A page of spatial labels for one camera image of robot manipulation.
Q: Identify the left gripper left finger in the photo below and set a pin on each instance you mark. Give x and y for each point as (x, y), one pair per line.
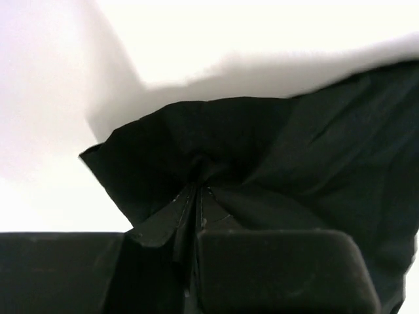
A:
(170, 222)

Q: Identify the black trousers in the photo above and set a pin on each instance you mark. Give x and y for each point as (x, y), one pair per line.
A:
(324, 187)

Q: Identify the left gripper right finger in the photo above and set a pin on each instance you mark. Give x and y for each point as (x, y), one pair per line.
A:
(211, 217)

